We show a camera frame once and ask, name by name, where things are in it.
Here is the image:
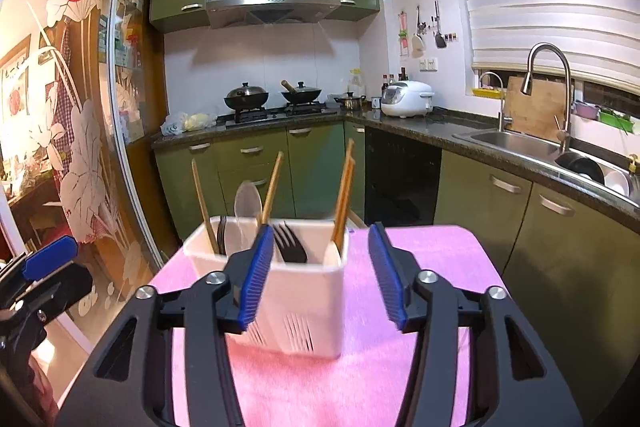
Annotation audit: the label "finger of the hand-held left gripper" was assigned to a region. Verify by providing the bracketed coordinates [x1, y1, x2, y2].
[14, 262, 95, 326]
[0, 235, 80, 297]

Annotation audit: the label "small steel pot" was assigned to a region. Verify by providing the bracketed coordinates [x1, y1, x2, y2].
[333, 92, 367, 110]

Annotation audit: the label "thin steel faucet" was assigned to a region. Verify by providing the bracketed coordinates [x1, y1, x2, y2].
[478, 71, 505, 131]

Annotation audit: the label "black wok with wooden handle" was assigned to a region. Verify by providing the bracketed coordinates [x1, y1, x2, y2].
[279, 79, 324, 104]

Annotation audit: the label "black pan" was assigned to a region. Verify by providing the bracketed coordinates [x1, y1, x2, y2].
[555, 150, 606, 183]

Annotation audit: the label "hanging kitchen utensils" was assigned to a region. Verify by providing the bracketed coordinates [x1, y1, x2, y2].
[397, 0, 449, 58]

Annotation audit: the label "black built-in appliance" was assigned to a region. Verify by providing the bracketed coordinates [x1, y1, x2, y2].
[364, 129, 444, 228]

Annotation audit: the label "green plastic container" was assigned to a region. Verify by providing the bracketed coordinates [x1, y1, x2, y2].
[599, 109, 634, 128]

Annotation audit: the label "steel sink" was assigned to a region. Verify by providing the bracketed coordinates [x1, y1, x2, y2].
[452, 129, 634, 198]

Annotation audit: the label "white plate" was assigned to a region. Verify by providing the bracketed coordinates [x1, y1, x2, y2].
[602, 169, 631, 197]

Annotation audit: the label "wooden chopstick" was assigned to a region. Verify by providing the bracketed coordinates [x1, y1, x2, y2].
[259, 151, 284, 228]
[337, 155, 357, 253]
[191, 158, 221, 256]
[331, 138, 355, 248]

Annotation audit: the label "pink floral tablecloth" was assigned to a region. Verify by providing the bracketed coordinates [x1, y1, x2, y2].
[150, 224, 506, 427]

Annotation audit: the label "green lower cabinets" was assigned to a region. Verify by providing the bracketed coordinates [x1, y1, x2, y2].
[152, 119, 640, 408]

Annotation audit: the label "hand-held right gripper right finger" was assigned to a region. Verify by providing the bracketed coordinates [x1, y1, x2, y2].
[367, 222, 583, 427]

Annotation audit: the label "white plastic utensil holder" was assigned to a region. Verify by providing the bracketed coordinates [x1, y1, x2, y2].
[182, 216, 349, 361]

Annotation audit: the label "white plastic spoon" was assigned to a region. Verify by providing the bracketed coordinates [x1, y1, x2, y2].
[322, 241, 344, 267]

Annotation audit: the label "wooden cutting board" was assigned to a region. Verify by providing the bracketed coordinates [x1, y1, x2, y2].
[502, 76, 576, 143]

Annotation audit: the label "lotus print glass door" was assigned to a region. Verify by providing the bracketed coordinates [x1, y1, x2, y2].
[0, 0, 167, 308]

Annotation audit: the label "white plastic bag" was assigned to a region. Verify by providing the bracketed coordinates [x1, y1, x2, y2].
[160, 112, 189, 137]

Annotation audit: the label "gas stove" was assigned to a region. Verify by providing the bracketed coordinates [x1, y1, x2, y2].
[225, 102, 339, 130]

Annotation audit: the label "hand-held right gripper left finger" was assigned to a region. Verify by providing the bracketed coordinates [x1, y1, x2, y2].
[55, 223, 276, 427]

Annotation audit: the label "tall steel faucet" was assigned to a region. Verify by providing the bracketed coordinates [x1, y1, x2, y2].
[521, 43, 574, 154]

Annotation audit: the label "bag of yellow food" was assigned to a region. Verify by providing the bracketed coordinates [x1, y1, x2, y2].
[185, 113, 219, 132]

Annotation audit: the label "white rice cooker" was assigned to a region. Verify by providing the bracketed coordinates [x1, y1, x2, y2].
[380, 80, 435, 118]

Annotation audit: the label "black wok with lid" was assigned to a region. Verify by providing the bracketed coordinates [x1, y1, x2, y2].
[223, 82, 270, 110]

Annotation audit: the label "clear plastic spoon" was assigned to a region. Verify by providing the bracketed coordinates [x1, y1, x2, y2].
[233, 179, 264, 268]

